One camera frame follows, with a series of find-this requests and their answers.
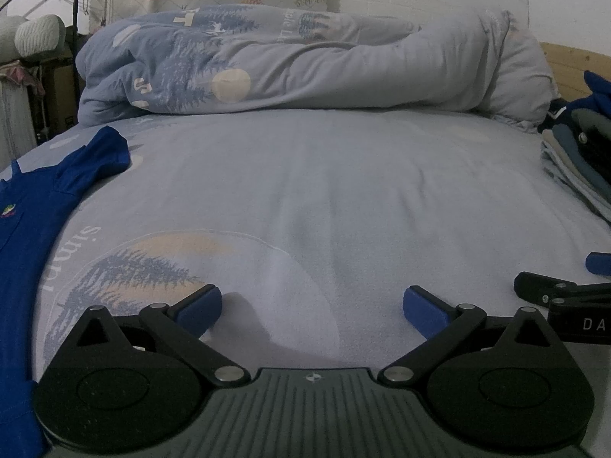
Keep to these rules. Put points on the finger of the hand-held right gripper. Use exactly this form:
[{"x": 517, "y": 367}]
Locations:
[
  {"x": 537, "y": 285},
  {"x": 599, "y": 264}
]

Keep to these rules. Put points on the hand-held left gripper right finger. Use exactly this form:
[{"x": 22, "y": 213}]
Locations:
[{"x": 422, "y": 311}]

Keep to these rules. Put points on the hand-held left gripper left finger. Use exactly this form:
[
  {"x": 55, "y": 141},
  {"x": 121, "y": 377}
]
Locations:
[{"x": 203, "y": 309}]

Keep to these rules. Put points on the royal blue polo shirt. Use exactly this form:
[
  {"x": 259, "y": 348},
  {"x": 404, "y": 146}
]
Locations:
[{"x": 28, "y": 229}]

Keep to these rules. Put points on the stack of folded clothes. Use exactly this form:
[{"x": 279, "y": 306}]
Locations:
[{"x": 573, "y": 171}]

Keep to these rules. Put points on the blue garment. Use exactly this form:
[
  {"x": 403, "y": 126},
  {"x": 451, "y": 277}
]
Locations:
[{"x": 599, "y": 90}]

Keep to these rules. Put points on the wooden bed board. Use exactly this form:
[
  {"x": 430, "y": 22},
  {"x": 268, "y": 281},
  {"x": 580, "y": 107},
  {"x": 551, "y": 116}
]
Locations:
[{"x": 568, "y": 67}]

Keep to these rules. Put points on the tree print light blue quilt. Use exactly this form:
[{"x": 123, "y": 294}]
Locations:
[{"x": 334, "y": 76}]

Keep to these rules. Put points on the dark metal pole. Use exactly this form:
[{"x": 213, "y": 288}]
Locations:
[{"x": 76, "y": 19}]

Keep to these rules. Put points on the white knitted cushion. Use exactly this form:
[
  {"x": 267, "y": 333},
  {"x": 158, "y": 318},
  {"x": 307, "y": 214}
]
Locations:
[
  {"x": 9, "y": 33},
  {"x": 40, "y": 33}
]

